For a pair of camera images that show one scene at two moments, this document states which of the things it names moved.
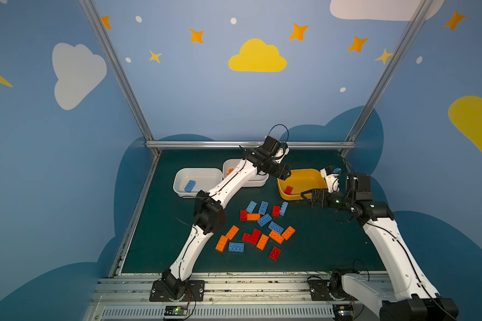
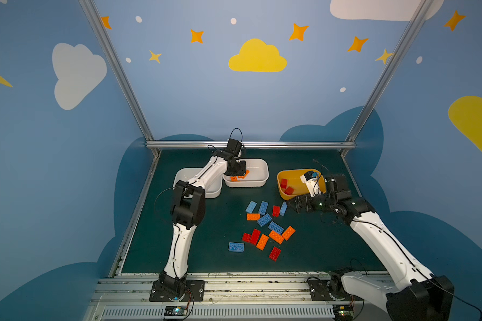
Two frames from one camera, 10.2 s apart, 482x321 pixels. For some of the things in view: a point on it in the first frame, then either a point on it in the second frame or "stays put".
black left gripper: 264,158 -> 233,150
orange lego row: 253,217 stays put
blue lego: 236,247 stays put
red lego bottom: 275,253 stays put
